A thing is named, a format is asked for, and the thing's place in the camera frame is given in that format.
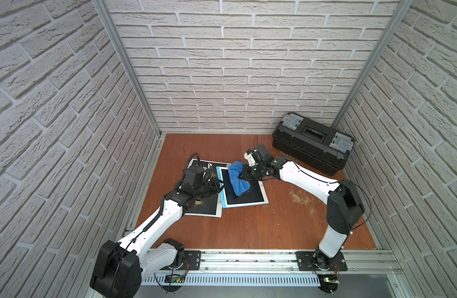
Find white drawing tablet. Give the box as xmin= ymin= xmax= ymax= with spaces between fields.
xmin=185 ymin=193 xmax=222 ymax=218
xmin=186 ymin=158 xmax=231 ymax=170

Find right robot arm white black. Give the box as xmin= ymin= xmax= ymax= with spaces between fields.
xmin=240 ymin=145 xmax=365 ymax=270

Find black toolbox grey latches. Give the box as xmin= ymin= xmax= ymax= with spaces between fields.
xmin=272 ymin=112 xmax=355 ymax=176

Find blue-edged drawing tablet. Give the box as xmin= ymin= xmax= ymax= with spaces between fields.
xmin=216 ymin=166 xmax=269 ymax=209

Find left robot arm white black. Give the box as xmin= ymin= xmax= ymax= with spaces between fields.
xmin=90 ymin=160 xmax=224 ymax=298

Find aluminium mounting rail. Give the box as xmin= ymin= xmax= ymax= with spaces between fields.
xmin=98 ymin=248 xmax=400 ymax=276

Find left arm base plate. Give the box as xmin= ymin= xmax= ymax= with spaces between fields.
xmin=170 ymin=250 xmax=202 ymax=271

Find blue microfiber cleaning mitt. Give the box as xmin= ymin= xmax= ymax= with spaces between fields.
xmin=228 ymin=161 xmax=250 ymax=196

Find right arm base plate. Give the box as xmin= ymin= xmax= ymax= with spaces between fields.
xmin=295 ymin=250 xmax=348 ymax=271

